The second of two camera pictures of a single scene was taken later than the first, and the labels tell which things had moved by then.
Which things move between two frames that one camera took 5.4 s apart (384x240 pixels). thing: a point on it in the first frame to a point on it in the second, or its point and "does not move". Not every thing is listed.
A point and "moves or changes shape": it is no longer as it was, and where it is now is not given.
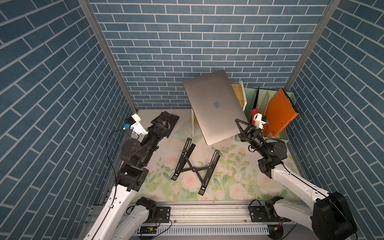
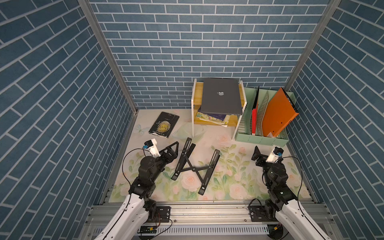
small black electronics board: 148,230 does not move
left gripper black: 160,133 to 172,155
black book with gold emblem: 168,119 does not move
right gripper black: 250,134 to 262,159
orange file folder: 280,110 does not move
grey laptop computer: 215,106 moves or changes shape
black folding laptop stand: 185,165 does not move
